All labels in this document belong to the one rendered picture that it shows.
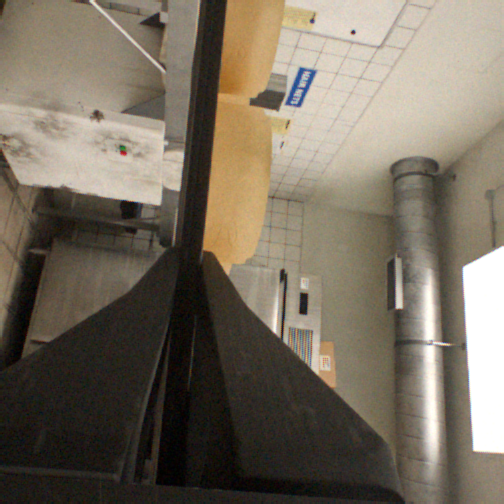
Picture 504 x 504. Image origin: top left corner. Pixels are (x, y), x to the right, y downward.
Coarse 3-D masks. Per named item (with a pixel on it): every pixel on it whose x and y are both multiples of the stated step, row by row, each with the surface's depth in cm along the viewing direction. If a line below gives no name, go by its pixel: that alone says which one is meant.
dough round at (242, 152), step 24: (216, 120) 14; (240, 120) 15; (264, 120) 15; (216, 144) 14; (240, 144) 14; (264, 144) 14; (216, 168) 14; (240, 168) 14; (264, 168) 14; (216, 192) 14; (240, 192) 14; (264, 192) 14; (216, 216) 14; (240, 216) 14; (216, 240) 15; (240, 240) 15
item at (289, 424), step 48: (240, 336) 8; (192, 384) 11; (240, 384) 7; (288, 384) 7; (192, 432) 11; (240, 432) 6; (288, 432) 6; (336, 432) 6; (192, 480) 10; (240, 480) 5; (288, 480) 5; (336, 480) 5; (384, 480) 6
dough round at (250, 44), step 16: (240, 0) 15; (256, 0) 15; (272, 0) 15; (240, 16) 15; (256, 16) 15; (272, 16) 15; (240, 32) 15; (256, 32) 15; (272, 32) 15; (224, 48) 15; (240, 48) 15; (256, 48) 15; (272, 48) 16; (224, 64) 16; (240, 64) 16; (256, 64) 16; (272, 64) 16; (224, 80) 16; (240, 80) 16; (256, 80) 16; (256, 96) 17
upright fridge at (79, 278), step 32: (64, 256) 340; (96, 256) 344; (128, 256) 348; (64, 288) 334; (96, 288) 337; (128, 288) 341; (256, 288) 357; (288, 288) 367; (320, 288) 371; (32, 320) 330; (64, 320) 328; (288, 320) 359; (320, 320) 363
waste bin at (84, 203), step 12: (60, 192) 397; (72, 192) 398; (60, 204) 397; (84, 204) 400; (96, 204) 400; (108, 204) 400; (120, 204) 399; (132, 204) 399; (108, 216) 405; (120, 216) 404; (132, 216) 403; (120, 228) 411; (132, 228) 411
